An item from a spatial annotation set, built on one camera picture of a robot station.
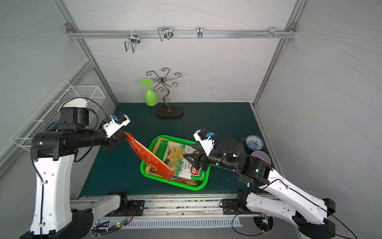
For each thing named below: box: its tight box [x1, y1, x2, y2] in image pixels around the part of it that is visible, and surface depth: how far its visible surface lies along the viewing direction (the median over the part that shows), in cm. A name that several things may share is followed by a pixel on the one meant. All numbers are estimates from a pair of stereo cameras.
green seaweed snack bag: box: [156, 137, 205, 181], surface depth 82 cm
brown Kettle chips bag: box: [171, 176, 202, 187], surface depth 78 cm
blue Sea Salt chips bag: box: [145, 136, 169, 178], surface depth 85 cm
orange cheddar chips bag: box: [122, 131, 176, 183], surface depth 56 cm
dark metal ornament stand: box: [146, 67, 184, 118], surface depth 106 cm
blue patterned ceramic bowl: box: [45, 119, 61, 132], surface depth 63 cm
